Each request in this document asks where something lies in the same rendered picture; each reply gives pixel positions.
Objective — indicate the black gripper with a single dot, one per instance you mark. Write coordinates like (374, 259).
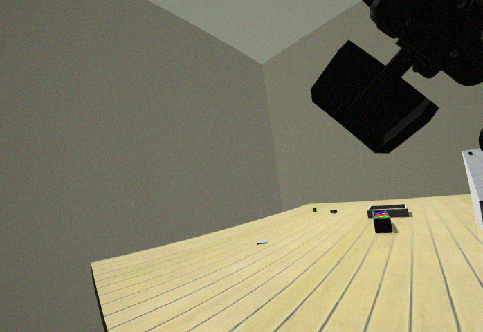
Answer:
(371, 100)

